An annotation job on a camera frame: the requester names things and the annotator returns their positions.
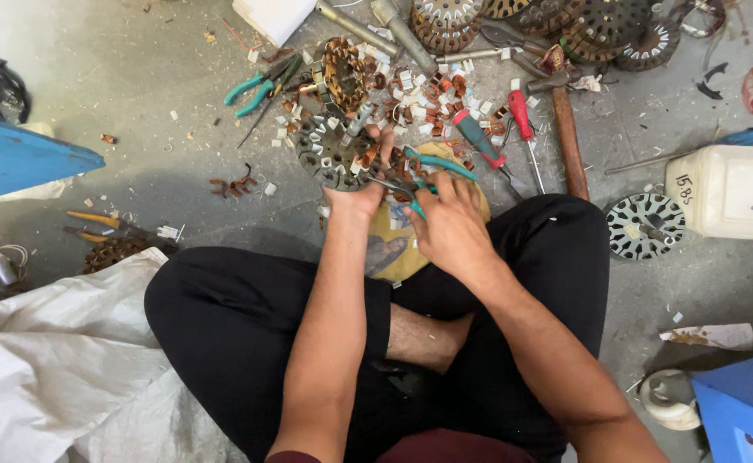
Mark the black rubber scraps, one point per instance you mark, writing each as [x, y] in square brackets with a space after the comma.
[711, 90]

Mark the white tape roll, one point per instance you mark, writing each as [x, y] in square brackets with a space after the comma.
[656, 402]

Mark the thin grey metal pipe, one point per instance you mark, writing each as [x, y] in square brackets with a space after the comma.
[357, 29]

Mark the grey motor stator with shaft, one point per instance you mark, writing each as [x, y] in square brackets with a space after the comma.
[325, 151]

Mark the white box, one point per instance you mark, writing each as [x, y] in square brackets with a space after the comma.
[273, 16]

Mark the blue box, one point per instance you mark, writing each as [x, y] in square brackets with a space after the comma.
[743, 405]

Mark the single rusty stator core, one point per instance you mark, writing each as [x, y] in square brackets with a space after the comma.
[113, 252]

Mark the bare grey stator core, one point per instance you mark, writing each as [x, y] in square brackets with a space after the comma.
[630, 225]

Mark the thick grey metal pipe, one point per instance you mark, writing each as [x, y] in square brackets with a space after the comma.
[405, 35]

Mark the red and teal screwdriver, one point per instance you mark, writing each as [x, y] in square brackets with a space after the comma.
[476, 136]

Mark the white woven sack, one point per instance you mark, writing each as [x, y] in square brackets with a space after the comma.
[61, 366]

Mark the person's maroon shirt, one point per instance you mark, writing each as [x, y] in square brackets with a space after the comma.
[453, 447]

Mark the copper-wound motor stator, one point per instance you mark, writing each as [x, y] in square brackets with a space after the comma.
[344, 74]

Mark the pile of copper and insulation scraps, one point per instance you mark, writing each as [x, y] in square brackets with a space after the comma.
[425, 96]

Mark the large metal snips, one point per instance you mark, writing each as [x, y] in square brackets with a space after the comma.
[511, 42]

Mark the stack of rusty stator cores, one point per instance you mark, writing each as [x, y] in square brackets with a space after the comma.
[447, 26]

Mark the yellow printed bag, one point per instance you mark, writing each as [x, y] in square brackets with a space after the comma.
[392, 247]

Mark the person's bare leg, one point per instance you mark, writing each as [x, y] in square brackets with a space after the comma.
[425, 337]

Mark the thin black awl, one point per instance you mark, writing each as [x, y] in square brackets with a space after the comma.
[257, 123]

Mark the person's left hand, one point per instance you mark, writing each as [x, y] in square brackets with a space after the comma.
[354, 198]

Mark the blue wooden board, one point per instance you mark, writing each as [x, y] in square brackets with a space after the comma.
[16, 154]

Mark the heap of rusty stator cores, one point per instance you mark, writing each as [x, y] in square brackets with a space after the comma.
[601, 26]

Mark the person's black trousers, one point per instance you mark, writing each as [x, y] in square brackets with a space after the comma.
[222, 321]

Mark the torn paper scrap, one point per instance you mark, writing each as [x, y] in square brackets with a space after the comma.
[711, 335]

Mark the short metal rod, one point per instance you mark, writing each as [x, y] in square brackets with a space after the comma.
[466, 56]

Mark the white plastic jerrycan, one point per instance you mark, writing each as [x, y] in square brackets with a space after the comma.
[730, 193]

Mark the person's right hand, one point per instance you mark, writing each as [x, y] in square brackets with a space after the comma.
[457, 228]

